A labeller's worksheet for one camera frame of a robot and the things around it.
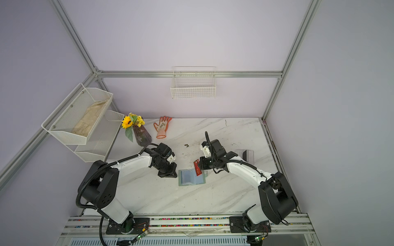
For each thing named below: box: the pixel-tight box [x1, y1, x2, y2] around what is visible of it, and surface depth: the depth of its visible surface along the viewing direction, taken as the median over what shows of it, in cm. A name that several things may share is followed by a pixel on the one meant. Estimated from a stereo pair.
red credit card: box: [193, 158, 203, 177], surface depth 86 cm
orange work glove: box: [153, 115, 173, 139], surface depth 116 cm
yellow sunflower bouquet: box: [121, 112, 146, 135], surface depth 87 cm
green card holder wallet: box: [178, 168, 207, 187], surface depth 91 cm
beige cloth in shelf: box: [71, 98, 110, 138], surface depth 81 cm
